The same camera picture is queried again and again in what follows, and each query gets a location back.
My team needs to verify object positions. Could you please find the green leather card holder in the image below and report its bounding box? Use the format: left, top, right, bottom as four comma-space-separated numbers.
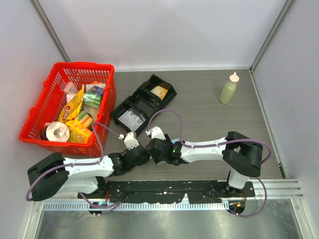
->
157, 137, 180, 165

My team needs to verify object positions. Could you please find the white credit card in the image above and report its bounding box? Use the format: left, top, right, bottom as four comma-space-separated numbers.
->
129, 112, 145, 131

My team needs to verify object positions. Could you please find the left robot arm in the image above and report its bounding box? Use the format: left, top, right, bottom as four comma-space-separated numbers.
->
26, 146, 150, 201

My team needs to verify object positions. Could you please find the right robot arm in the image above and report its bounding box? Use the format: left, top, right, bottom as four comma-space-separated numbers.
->
146, 127, 263, 197

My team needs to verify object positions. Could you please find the white card in tray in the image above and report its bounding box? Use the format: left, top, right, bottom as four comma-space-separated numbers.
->
118, 111, 138, 131

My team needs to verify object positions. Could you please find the tan card in tray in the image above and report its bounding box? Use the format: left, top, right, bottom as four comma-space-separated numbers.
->
151, 86, 168, 101

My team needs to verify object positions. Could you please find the black plastic organizer tray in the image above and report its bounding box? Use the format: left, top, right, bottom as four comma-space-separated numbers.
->
110, 74, 177, 134

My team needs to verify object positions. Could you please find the yellow cracker box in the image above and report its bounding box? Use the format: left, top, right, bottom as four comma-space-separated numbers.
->
65, 119, 93, 144

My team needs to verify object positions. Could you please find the green yellow sponge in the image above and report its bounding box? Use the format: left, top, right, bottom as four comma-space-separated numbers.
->
75, 111, 93, 128

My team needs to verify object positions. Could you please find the green sponge pack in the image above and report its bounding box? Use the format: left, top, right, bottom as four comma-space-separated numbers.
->
83, 93, 102, 108

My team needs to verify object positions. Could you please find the yellow snack bag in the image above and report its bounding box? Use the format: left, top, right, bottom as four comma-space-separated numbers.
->
58, 84, 85, 123

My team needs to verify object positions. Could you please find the toilet paper roll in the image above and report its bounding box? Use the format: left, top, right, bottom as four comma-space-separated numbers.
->
46, 122, 70, 142

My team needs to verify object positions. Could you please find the green squeeze bottle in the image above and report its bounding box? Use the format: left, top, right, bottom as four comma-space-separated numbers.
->
219, 72, 239, 105

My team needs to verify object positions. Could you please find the white small packet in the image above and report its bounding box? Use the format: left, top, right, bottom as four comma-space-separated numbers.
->
63, 82, 78, 94

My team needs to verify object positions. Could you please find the dark round can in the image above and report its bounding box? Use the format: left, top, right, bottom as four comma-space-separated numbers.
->
38, 125, 49, 141

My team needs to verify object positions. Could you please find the red plastic shopping basket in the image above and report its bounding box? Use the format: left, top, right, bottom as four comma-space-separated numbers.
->
19, 62, 116, 157

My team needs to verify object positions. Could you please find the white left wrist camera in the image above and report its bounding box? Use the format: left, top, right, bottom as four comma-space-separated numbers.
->
124, 132, 140, 150

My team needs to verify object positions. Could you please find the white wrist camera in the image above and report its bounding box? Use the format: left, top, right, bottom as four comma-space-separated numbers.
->
124, 132, 140, 150
146, 126, 165, 141

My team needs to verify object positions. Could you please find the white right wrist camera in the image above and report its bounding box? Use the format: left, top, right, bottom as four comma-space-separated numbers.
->
146, 126, 165, 141

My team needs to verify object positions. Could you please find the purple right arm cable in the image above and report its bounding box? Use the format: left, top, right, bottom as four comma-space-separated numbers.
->
147, 109, 273, 219

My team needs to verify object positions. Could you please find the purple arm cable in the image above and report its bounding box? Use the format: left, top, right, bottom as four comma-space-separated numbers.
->
147, 109, 273, 219
25, 121, 125, 215

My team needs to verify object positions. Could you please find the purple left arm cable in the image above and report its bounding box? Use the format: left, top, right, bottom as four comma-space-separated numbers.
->
25, 121, 125, 215

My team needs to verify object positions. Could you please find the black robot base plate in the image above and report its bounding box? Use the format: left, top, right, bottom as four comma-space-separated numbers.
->
84, 179, 255, 204

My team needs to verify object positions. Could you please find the aluminium front rail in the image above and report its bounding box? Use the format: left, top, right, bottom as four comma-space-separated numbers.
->
41, 178, 304, 214

